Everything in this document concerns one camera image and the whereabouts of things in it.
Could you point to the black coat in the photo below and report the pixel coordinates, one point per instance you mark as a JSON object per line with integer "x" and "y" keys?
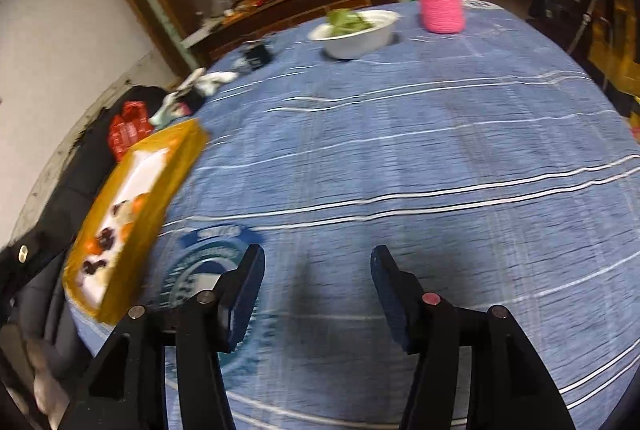
{"x": 75, "y": 180}

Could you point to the blue striped tablecloth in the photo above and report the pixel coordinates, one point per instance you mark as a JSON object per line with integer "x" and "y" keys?
{"x": 400, "y": 149}

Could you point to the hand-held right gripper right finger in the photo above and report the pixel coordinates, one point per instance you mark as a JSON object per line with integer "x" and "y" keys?
{"x": 392, "y": 305}

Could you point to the pink knitted sleeve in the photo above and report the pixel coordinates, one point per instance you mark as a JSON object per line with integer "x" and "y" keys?
{"x": 440, "y": 7}

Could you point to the white bowl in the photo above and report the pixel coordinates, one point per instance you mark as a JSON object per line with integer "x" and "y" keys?
{"x": 355, "y": 45}

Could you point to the yellow box with white inside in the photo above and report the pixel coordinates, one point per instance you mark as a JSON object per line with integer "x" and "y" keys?
{"x": 180, "y": 144}

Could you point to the white crumpled cloths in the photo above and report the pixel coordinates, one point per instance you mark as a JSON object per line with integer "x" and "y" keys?
{"x": 200, "y": 84}

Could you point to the green leafy vegetables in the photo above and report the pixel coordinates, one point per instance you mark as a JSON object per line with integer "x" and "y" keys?
{"x": 347, "y": 22}

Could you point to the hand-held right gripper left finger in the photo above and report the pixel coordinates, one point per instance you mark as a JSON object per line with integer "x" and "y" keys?
{"x": 245, "y": 305}

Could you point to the wooden counter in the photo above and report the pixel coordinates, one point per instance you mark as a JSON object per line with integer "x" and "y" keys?
{"x": 310, "y": 2}

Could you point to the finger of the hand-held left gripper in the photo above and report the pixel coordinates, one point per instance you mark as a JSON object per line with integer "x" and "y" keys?
{"x": 22, "y": 265}

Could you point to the red plastic bag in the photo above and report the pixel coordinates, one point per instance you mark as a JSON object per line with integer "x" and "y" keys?
{"x": 127, "y": 129}

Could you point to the pale cloth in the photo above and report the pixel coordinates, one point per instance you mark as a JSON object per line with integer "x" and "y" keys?
{"x": 45, "y": 380}

